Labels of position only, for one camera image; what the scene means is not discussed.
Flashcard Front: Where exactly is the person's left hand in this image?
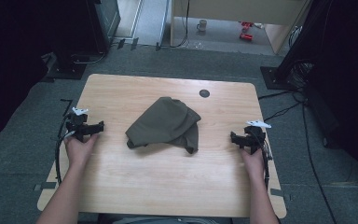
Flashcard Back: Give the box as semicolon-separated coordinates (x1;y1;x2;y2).
63;133;100;170

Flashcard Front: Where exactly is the black curtain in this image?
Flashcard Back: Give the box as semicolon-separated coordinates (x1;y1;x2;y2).
0;0;60;145
274;0;358;198

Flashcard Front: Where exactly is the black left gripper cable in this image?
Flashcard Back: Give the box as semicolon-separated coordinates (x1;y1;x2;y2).
54;112;76;185

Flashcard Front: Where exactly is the olive green cloth garment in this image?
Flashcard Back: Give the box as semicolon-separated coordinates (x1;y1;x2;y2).
125;96;202;155

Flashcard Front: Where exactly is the person's right hand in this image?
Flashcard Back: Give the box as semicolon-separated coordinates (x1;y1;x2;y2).
239;147;267;182

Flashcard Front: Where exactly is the black stand base plate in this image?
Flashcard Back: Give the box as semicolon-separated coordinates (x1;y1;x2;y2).
259;65;297;91

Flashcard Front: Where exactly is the light wooden cabinet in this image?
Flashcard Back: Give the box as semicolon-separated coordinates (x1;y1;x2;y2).
170;0;312;56

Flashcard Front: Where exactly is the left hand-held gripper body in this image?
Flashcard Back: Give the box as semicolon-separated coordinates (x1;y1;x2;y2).
64;106;90;143

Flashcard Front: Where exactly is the black floor cable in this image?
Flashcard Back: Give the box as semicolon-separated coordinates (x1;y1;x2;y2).
155;0;191;52
257;88;338;224

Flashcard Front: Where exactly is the grey tape strip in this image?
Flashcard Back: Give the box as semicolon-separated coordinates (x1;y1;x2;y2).
33;181;58;191
269;188;293;202

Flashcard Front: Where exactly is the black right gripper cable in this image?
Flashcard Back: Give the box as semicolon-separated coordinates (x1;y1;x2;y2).
252;130;274;191

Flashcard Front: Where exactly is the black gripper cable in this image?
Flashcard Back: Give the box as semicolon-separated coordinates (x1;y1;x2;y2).
252;130;274;191
54;112;76;185

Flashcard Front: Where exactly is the black equipment stand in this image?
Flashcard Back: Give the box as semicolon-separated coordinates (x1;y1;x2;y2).
46;0;121;80

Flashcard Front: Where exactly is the grey mug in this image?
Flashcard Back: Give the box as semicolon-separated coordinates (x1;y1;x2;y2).
196;19;209;33

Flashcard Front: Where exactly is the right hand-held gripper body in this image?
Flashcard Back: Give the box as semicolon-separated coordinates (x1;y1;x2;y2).
243;119;273;156

